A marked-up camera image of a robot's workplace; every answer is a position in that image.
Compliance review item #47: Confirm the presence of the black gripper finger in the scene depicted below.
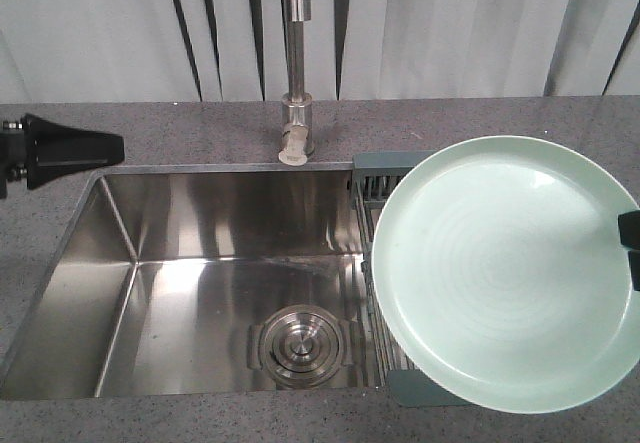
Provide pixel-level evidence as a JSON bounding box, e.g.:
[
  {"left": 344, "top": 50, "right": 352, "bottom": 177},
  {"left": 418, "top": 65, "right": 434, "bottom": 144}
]
[
  {"left": 617, "top": 209, "right": 640, "bottom": 250},
  {"left": 627, "top": 250, "right": 640, "bottom": 291}
]

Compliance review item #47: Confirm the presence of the teal sink dry rack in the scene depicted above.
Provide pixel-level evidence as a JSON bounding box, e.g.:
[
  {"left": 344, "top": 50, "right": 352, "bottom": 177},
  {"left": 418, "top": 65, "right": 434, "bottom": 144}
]
[{"left": 349, "top": 151, "right": 470, "bottom": 408}]

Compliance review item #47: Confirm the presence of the round steel sink drain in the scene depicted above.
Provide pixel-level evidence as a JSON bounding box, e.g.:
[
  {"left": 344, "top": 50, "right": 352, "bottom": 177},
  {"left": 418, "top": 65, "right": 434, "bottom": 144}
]
[{"left": 246, "top": 304, "right": 365, "bottom": 390}]

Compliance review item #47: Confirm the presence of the light green round plate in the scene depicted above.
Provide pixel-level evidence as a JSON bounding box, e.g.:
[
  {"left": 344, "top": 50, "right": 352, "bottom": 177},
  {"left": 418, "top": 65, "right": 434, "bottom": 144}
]
[{"left": 371, "top": 136, "right": 639, "bottom": 414}]

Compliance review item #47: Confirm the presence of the stainless steel sink basin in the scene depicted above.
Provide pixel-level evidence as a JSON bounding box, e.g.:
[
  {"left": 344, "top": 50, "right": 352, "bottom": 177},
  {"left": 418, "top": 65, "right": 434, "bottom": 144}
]
[{"left": 1, "top": 163, "right": 382, "bottom": 400}]

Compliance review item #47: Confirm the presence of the white pleated curtain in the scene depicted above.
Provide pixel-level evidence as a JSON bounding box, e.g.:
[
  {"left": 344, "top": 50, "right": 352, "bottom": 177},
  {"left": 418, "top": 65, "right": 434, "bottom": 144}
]
[{"left": 1, "top": 0, "right": 639, "bottom": 103}]

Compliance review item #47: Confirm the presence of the steel kitchen faucet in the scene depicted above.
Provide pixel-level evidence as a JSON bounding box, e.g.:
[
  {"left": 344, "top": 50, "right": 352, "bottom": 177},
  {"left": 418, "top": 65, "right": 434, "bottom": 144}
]
[{"left": 278, "top": 0, "right": 314, "bottom": 166}]

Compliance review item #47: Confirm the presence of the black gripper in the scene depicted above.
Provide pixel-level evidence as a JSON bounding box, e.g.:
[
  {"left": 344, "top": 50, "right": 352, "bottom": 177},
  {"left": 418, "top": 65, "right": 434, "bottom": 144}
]
[{"left": 0, "top": 113, "right": 124, "bottom": 199}]

